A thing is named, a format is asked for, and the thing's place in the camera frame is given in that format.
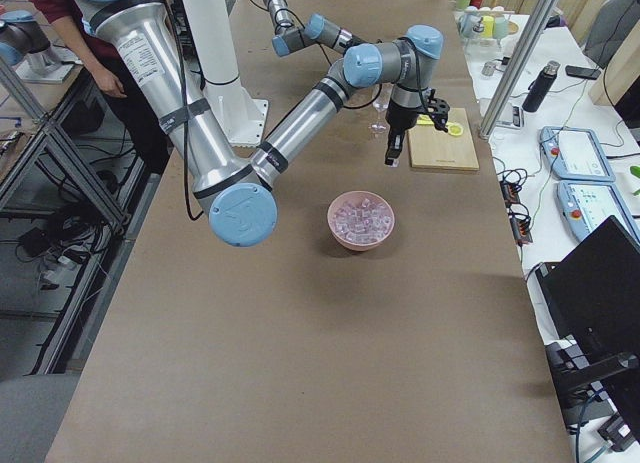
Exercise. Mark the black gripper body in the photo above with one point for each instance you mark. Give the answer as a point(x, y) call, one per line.
point(400, 116)

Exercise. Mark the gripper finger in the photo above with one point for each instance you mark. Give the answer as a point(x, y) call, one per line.
point(390, 151)
point(399, 142)

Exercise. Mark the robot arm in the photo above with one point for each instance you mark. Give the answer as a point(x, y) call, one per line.
point(231, 163)
point(290, 37)

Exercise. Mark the clear wine glass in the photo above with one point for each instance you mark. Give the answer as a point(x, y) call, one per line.
point(380, 105)

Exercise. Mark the pile of clear ice cubes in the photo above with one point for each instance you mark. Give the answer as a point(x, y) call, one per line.
point(362, 221)

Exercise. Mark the yellow plastic knife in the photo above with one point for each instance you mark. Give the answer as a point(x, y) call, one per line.
point(426, 122)

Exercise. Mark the bamboo cutting board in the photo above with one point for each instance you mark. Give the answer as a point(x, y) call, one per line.
point(433, 149)

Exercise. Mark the lemon slice near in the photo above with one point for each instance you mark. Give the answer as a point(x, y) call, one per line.
point(455, 129)

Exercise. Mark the pink bowl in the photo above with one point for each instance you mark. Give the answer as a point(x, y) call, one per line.
point(349, 196)

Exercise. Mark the yellow cup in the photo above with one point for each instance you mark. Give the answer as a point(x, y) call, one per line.
point(485, 26)

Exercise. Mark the black water bottle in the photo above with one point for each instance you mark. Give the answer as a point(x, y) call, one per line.
point(539, 89)

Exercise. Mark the teach pendant upper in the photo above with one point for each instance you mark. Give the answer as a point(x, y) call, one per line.
point(575, 154)

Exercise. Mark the teach pendant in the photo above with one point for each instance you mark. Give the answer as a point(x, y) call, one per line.
point(586, 204)
point(575, 154)

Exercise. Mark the teach pendant lower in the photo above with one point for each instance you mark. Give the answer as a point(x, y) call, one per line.
point(586, 204)

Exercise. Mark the black monitor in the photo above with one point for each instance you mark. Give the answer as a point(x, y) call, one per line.
point(593, 296)

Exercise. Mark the person in red shirt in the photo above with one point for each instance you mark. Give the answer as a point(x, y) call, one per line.
point(112, 77)

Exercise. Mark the aluminium frame post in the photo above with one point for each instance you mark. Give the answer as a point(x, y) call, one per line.
point(524, 48)

